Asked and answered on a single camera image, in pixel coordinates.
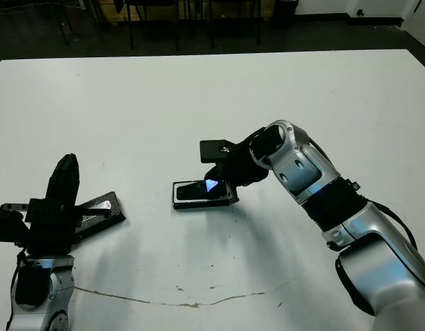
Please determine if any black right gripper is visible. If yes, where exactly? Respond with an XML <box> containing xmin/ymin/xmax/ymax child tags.
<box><xmin>204</xmin><ymin>137</ymin><xmax>269</xmax><ymax>205</ymax></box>

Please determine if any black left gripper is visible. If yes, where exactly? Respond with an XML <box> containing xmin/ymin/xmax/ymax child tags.
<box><xmin>0</xmin><ymin>153</ymin><xmax>112</xmax><ymax>254</ymax></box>

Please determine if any black slim camera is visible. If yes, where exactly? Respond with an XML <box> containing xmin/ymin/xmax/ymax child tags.
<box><xmin>175</xmin><ymin>179</ymin><xmax>230</xmax><ymax>201</ymax></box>

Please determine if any black box lid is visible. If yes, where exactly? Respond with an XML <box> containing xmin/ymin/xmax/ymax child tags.
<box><xmin>73</xmin><ymin>190</ymin><xmax>128</xmax><ymax>242</ymax></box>

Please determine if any black box with white lining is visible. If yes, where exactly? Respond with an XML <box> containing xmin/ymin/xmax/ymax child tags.
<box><xmin>171</xmin><ymin>179</ymin><xmax>235</xmax><ymax>212</ymax></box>

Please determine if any black waste bin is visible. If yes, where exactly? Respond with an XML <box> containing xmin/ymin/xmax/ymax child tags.
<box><xmin>273</xmin><ymin>0</ymin><xmax>300</xmax><ymax>30</ymax></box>

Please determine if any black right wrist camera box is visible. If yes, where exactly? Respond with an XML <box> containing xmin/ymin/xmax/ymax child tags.
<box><xmin>199</xmin><ymin>139</ymin><xmax>235</xmax><ymax>163</ymax></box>

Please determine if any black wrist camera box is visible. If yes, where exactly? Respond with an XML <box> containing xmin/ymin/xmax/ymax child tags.
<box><xmin>0</xmin><ymin>210</ymin><xmax>31</xmax><ymax>243</ymax></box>
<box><xmin>199</xmin><ymin>139</ymin><xmax>235</xmax><ymax>163</ymax></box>

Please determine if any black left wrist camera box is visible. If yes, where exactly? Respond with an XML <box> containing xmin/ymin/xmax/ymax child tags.
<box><xmin>0</xmin><ymin>210</ymin><xmax>31</xmax><ymax>243</ymax></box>

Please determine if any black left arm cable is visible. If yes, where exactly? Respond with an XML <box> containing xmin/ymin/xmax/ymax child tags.
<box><xmin>5</xmin><ymin>246</ymin><xmax>29</xmax><ymax>331</ymax></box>

